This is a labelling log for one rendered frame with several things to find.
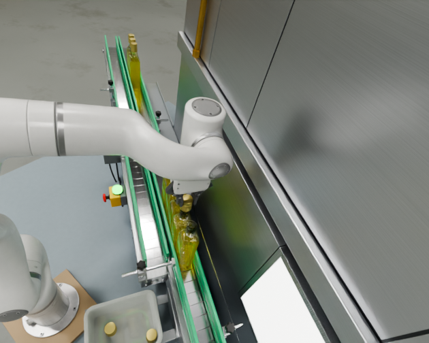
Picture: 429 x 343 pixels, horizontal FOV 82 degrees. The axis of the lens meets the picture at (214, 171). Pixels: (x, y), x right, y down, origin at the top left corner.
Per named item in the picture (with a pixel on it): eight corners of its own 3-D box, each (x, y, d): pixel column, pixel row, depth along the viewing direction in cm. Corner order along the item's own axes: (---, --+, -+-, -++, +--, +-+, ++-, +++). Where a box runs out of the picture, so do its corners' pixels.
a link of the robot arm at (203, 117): (220, 166, 57) (207, 139, 62) (235, 120, 48) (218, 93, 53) (186, 171, 54) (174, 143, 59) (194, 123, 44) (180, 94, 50)
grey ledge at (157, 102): (195, 204, 121) (198, 190, 112) (177, 207, 117) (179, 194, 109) (156, 95, 176) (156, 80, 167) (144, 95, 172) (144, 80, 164)
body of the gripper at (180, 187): (210, 147, 64) (202, 174, 72) (171, 150, 60) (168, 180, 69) (219, 168, 60) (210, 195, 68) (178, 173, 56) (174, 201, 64)
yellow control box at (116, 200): (127, 205, 117) (126, 196, 111) (110, 208, 114) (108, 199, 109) (125, 193, 121) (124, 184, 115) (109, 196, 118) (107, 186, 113)
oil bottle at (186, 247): (192, 265, 91) (201, 238, 76) (177, 269, 89) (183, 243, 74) (187, 250, 94) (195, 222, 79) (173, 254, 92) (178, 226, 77)
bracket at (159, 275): (167, 282, 92) (168, 275, 87) (141, 289, 88) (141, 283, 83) (165, 272, 94) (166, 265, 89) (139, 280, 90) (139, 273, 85)
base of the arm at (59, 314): (36, 350, 88) (16, 343, 74) (14, 307, 94) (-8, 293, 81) (88, 309, 99) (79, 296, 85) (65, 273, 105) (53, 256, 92)
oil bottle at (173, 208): (182, 237, 98) (189, 207, 82) (169, 240, 96) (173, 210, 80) (179, 224, 101) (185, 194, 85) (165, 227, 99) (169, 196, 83)
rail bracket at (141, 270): (173, 273, 87) (177, 259, 78) (123, 288, 81) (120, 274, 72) (171, 265, 89) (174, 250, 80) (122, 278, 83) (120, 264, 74)
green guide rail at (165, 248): (167, 262, 90) (169, 253, 84) (165, 263, 89) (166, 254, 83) (117, 46, 191) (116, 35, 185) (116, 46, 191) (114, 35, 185)
